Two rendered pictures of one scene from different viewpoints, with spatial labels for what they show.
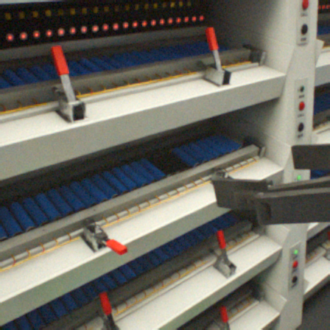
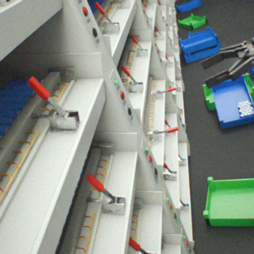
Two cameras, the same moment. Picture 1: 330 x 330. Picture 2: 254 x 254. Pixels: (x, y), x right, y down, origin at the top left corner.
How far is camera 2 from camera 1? 0.68 m
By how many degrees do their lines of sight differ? 32
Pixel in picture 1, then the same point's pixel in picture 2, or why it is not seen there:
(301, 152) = (204, 63)
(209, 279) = (170, 139)
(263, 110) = not seen: hidden behind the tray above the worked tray
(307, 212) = (242, 71)
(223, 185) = (210, 80)
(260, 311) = (180, 147)
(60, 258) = (155, 149)
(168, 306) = (172, 156)
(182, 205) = (159, 111)
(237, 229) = not seen: hidden behind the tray
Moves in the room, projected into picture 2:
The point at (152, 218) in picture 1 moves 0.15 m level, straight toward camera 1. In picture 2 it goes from (157, 120) to (194, 126)
